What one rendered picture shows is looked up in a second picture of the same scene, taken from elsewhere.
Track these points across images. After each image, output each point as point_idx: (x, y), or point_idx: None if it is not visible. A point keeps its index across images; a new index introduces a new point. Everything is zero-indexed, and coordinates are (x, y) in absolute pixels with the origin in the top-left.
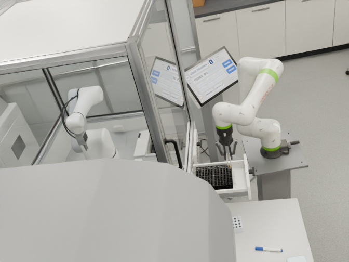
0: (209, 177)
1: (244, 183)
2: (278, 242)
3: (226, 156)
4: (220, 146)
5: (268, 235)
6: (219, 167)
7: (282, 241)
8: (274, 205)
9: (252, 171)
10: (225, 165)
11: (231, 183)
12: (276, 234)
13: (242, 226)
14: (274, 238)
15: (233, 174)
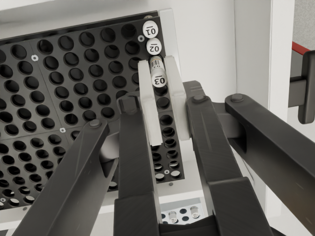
0: (41, 138)
1: (226, 92)
2: (291, 231)
3: (155, 144)
4: (70, 192)
5: (272, 218)
6: (78, 53)
7: (303, 228)
8: (314, 124)
9: (302, 100)
10: (121, 34)
11: (179, 171)
12: (291, 215)
13: (203, 205)
14: (285, 224)
15: (168, 45)
